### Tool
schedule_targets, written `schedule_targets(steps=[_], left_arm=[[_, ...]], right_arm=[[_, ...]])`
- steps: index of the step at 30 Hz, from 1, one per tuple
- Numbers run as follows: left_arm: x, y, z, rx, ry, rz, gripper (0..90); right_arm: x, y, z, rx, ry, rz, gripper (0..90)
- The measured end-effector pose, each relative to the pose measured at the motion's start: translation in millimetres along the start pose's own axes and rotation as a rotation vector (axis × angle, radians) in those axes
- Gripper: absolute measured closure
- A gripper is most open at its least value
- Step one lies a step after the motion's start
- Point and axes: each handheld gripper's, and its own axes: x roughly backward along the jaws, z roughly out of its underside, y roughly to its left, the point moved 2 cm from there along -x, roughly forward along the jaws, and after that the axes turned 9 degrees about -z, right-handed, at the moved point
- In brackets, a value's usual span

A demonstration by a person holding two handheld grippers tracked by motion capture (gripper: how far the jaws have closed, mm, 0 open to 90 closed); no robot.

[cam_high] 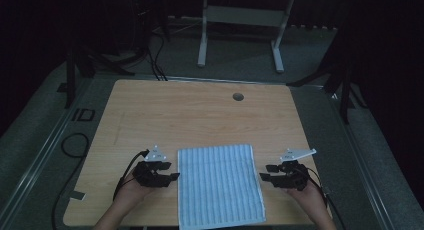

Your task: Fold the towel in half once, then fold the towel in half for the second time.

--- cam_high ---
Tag bundle of black floor cables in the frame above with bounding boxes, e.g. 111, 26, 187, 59
144, 31, 169, 82

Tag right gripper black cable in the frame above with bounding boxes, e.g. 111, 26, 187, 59
305, 167, 348, 230

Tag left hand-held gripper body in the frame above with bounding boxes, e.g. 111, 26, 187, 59
132, 144, 169, 188

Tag blue striped towel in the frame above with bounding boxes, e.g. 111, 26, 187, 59
176, 143, 267, 230

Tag grey tape strip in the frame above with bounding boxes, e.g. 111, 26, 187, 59
69, 190, 87, 201

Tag black looped floor cable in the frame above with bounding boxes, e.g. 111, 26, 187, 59
50, 132, 91, 230

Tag black metal stand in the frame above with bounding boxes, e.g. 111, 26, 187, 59
63, 36, 136, 110
285, 53, 369, 125

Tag person's left hand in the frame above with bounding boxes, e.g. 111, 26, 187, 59
114, 174, 158, 206

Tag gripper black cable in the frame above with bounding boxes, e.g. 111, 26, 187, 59
305, 167, 348, 230
112, 149, 151, 202

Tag person's right hand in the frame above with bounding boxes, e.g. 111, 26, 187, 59
285, 181, 327, 218

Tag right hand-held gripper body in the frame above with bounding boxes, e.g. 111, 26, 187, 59
275, 147, 318, 192

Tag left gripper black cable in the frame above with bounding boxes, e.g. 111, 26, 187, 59
112, 149, 151, 202

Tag white metal desk frame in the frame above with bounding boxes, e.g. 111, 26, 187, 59
196, 0, 296, 74

